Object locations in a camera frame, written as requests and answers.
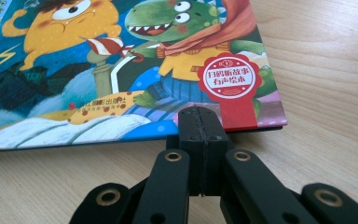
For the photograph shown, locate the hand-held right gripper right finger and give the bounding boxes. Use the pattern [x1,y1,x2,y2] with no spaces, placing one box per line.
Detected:
[195,105,236,198]

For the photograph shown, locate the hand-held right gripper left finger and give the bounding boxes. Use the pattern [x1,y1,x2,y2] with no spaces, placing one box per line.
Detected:
[166,105,205,198]

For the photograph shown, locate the blue dinosaur picture book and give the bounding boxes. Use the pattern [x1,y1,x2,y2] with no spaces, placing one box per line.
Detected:
[0,0,289,154]

